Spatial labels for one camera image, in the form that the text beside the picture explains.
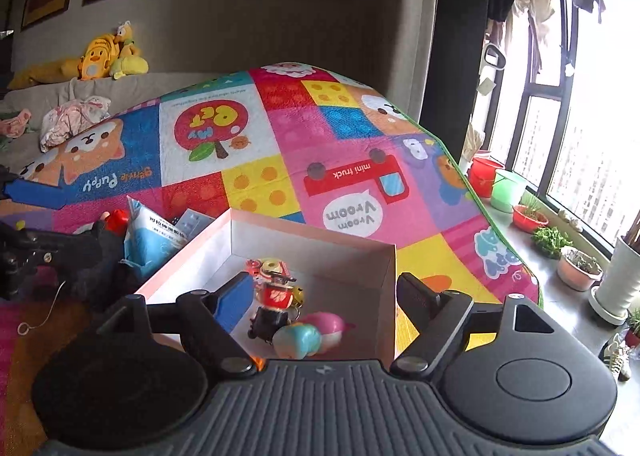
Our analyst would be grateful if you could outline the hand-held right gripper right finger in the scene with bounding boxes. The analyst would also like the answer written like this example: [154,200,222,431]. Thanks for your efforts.
[390,272,556,378]

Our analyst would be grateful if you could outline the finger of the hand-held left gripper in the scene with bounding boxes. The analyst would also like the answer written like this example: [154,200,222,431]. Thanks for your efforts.
[21,228,108,267]

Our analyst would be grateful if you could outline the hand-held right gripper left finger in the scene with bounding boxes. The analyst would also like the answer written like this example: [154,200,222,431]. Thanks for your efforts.
[100,272,258,379]

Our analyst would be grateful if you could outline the red outfit figure toy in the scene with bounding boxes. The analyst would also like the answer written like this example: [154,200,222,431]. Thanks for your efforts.
[244,257,307,342]

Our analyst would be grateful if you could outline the black plush toy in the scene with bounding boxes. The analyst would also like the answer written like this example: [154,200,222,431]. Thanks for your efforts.
[75,223,151,309]

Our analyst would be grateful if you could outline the red plastic toy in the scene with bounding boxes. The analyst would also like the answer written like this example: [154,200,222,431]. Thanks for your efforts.
[102,208,132,237]

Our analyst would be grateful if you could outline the blue white tissue packet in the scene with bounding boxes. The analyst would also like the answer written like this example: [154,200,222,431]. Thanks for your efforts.
[122,196,188,282]

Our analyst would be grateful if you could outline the pink cardboard box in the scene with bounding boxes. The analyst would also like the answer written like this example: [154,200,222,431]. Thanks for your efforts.
[135,208,398,367]

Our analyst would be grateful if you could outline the teal egg toy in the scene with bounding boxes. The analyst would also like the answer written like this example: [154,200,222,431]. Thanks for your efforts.
[272,323,323,361]

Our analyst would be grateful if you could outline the pink white cloth bundle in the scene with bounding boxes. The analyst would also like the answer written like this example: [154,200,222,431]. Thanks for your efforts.
[39,96,112,153]

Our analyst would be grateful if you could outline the small pink cloth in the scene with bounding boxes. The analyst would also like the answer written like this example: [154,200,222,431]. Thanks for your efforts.
[0,108,33,139]

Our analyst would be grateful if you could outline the red plant bowl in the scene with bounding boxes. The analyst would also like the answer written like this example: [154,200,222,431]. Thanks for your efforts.
[512,203,550,234]

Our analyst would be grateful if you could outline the red bucket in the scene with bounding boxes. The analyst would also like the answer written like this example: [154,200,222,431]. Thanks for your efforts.
[467,156,506,198]

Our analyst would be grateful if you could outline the green bucket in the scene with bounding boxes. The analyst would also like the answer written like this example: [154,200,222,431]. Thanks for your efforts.
[491,168,528,214]

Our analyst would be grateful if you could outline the leafy green plant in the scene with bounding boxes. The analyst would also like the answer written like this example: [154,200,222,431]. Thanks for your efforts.
[531,226,573,259]

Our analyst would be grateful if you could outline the pink flower pot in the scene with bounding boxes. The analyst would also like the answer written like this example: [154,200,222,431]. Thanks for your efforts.
[557,246,604,293]

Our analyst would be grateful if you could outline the beige bundle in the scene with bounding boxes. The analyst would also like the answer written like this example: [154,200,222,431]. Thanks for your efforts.
[457,121,486,174]

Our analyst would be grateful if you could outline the small stones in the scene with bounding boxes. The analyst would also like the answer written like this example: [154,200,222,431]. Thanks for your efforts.
[557,210,583,233]

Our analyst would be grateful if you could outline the colourful printed play mat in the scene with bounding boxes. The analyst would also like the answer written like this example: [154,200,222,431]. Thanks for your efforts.
[0,62,545,442]

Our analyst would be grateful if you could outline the tall white flower pot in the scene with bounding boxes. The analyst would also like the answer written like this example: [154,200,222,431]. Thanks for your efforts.
[589,236,640,326]

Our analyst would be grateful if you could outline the yellow dog plush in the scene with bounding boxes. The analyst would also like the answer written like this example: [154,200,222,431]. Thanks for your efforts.
[109,20,150,81]

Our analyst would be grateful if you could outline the pair of shoes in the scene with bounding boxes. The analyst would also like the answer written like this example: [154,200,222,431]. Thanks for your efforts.
[600,333,633,382]

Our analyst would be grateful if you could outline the small red flower pot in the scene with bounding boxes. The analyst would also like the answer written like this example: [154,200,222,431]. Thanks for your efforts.
[624,308,640,349]

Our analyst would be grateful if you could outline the dark curtain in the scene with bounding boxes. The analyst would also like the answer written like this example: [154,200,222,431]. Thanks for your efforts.
[420,0,516,137]

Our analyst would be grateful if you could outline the white cord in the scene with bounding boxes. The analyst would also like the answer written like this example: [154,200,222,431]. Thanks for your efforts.
[17,280,68,337]

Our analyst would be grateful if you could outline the white handle hook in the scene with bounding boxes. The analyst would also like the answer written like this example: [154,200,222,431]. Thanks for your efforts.
[481,43,507,74]

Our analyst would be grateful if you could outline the black window frame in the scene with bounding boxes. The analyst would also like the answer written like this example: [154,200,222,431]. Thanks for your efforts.
[487,0,640,262]

